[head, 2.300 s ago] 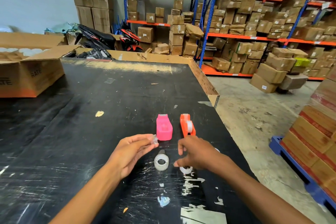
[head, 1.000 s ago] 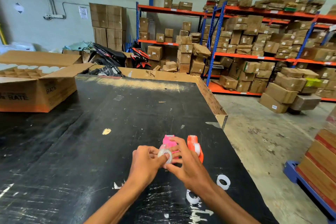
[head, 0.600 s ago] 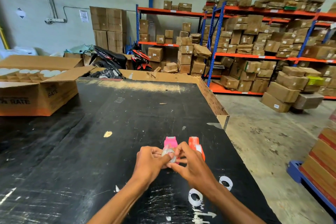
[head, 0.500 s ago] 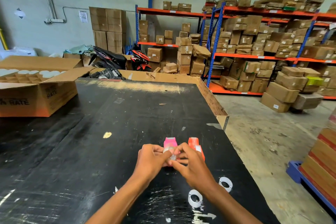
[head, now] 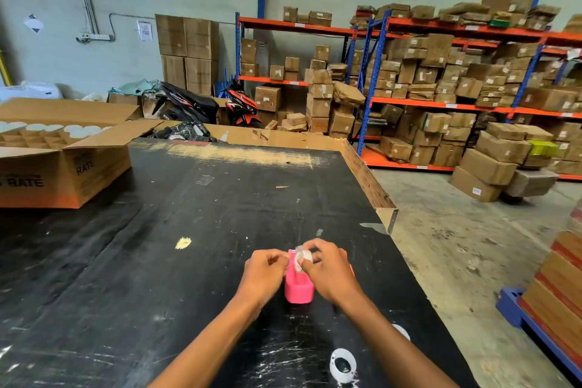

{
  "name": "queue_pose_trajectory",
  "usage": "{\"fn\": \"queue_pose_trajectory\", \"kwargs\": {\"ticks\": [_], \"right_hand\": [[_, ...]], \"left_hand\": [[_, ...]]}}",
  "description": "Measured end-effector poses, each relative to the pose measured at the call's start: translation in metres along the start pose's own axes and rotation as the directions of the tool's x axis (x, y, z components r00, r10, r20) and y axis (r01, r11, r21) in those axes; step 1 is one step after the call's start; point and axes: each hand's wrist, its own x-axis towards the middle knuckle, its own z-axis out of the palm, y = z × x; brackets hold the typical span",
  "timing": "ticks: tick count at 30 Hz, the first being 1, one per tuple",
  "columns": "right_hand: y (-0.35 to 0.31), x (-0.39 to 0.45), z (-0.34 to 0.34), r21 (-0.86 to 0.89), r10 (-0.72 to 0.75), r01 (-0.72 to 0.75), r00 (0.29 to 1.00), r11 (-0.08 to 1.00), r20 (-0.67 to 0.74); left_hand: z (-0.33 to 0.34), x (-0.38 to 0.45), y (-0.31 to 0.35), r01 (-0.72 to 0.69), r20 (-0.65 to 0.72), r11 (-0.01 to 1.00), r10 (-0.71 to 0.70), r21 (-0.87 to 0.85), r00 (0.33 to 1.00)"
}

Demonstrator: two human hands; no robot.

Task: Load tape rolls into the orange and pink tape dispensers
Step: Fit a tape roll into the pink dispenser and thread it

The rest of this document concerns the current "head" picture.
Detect yellow green packet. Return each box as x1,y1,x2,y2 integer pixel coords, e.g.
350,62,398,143
527,139,558,158

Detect cardboard sheet table edging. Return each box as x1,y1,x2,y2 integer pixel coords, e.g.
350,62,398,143
154,119,400,235

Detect group of white round lids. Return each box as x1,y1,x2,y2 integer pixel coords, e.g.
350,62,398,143
0,121,113,139

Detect black plastic bag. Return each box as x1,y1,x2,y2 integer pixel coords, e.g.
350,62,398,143
152,121,217,143

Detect clear tape roll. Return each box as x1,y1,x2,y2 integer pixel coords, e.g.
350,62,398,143
294,247,314,273

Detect narrow blue orange shelf rack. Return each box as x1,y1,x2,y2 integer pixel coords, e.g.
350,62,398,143
235,12,379,144

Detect wide blue orange shelf rack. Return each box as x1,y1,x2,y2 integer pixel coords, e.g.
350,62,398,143
356,0,582,182

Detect large brown cardboard box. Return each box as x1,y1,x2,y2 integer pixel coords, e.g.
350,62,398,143
161,55,187,89
185,58,219,97
184,18,220,60
155,14,187,57

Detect cardboard divider grid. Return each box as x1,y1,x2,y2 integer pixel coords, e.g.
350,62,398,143
0,129,79,150

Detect red and black motorcycle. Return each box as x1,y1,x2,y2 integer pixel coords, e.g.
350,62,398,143
224,85,263,128

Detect person's left hand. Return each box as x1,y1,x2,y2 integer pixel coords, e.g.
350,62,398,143
236,249,291,308

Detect blue pallet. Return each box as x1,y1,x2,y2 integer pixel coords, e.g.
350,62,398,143
496,287,582,382

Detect yellow pole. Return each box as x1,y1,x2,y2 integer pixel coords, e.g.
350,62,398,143
0,50,13,87

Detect teal cloth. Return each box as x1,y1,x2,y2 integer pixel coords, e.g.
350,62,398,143
109,79,162,97

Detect pink tape dispenser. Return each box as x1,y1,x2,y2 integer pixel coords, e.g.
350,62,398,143
285,249,355,305

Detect boxes on wide rack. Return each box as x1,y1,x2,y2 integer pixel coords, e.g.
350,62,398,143
350,0,582,176

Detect person's right hand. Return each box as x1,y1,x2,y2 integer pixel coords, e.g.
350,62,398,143
299,238,365,307

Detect person's left forearm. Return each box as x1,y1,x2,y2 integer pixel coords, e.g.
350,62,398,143
148,290,265,388

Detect floor pile of flat boxes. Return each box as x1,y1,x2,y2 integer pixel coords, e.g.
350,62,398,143
449,122,560,203

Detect stack of boxes on pallet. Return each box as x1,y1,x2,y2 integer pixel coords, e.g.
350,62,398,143
518,200,582,359

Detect person's right forearm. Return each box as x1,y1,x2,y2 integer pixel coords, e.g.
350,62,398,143
338,290,461,388

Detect tall floor stack of boxes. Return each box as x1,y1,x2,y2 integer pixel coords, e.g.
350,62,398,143
304,44,366,139

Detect boxes on narrow rack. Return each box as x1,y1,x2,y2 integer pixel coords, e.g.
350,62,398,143
240,6,360,129

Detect large open cardboard box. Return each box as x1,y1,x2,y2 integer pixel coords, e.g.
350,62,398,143
0,98,164,209

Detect white plastic bag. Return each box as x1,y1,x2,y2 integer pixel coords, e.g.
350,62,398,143
0,81,63,103

